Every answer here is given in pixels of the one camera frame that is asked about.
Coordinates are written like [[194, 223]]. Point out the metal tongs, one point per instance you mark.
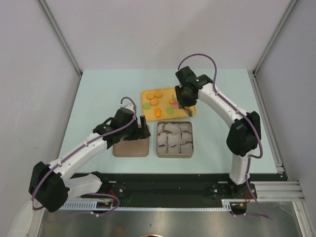
[[175, 102]]

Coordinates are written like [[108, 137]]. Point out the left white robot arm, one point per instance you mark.
[[53, 184]]

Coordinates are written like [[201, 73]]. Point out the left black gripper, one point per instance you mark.
[[138, 135]]

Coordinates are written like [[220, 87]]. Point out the yellow plastic tray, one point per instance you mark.
[[163, 104]]

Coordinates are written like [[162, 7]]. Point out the orange fish cookie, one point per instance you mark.
[[157, 112]]

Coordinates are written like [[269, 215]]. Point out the right aluminium frame post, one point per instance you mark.
[[275, 35]]

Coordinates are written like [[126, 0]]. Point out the green cookie centre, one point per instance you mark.
[[170, 110]]

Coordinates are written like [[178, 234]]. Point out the green cookie left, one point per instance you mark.
[[146, 106]]

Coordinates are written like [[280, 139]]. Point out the green cookie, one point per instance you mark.
[[170, 110], [146, 106]]

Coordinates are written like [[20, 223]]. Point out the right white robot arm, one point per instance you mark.
[[244, 128]]

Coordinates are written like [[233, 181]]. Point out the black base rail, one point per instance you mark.
[[174, 190]]

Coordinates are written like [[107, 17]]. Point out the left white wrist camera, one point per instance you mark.
[[129, 106]]

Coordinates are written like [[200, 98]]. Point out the white cable duct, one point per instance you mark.
[[88, 205]]

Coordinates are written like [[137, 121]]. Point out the tan biscuit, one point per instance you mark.
[[150, 95], [171, 101], [154, 101], [158, 94]]

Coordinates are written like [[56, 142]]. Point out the gold tin lid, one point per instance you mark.
[[132, 149]]

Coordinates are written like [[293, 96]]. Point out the left aluminium frame post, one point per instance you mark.
[[49, 16]]

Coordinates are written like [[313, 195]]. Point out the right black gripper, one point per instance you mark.
[[183, 103]]

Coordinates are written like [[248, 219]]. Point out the gold cookie tin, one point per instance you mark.
[[174, 139]]

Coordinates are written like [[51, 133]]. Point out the aluminium frame post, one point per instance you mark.
[[49, 16], [275, 35]]

